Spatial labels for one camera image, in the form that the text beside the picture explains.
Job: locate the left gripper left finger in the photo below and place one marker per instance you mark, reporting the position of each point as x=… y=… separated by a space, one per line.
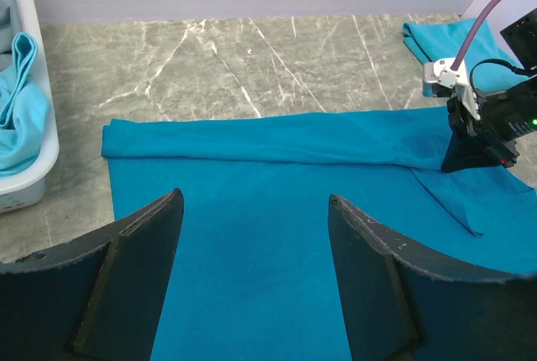
x=96 y=297

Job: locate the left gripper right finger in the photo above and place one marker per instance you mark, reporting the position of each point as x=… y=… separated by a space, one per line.
x=402 y=299

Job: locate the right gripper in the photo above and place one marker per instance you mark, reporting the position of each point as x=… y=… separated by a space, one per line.
x=505 y=117

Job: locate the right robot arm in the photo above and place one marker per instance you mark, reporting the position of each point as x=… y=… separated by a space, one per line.
x=521 y=38

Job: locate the folded blue t shirt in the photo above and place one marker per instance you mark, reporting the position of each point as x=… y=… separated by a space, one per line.
x=431 y=42

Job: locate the white laundry basket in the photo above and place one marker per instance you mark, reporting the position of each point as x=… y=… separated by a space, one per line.
x=27 y=187

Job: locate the light blue t shirt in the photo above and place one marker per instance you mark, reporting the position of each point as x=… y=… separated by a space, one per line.
x=24 y=105

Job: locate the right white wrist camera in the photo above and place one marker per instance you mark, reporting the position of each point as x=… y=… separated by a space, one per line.
x=439 y=80

